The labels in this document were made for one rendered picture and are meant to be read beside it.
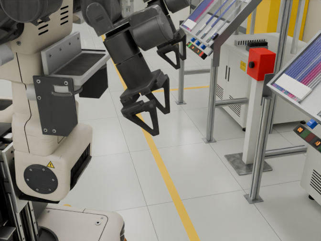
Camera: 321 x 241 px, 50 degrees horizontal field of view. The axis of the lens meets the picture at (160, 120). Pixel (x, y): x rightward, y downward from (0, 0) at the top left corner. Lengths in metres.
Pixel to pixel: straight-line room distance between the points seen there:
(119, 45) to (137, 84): 0.08
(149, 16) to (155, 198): 1.56
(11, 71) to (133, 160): 1.58
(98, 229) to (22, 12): 1.03
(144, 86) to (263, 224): 1.47
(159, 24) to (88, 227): 1.07
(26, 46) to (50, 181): 0.39
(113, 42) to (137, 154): 1.87
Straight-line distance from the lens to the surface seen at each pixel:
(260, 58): 2.08
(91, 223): 1.56
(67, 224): 1.57
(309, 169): 2.14
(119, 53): 0.66
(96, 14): 0.65
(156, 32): 0.64
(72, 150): 1.04
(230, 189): 2.20
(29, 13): 0.69
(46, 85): 0.88
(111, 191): 2.17
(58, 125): 0.92
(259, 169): 2.04
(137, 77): 0.67
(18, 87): 1.00
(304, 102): 1.59
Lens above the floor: 1.32
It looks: 26 degrees down
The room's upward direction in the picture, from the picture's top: straight up
